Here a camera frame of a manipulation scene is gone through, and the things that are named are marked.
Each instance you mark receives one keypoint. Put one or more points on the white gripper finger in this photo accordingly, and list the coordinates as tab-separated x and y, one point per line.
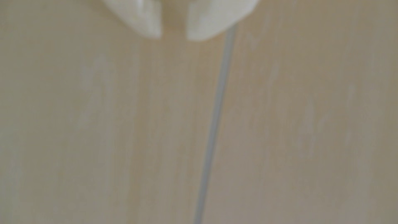
143	17
214	17

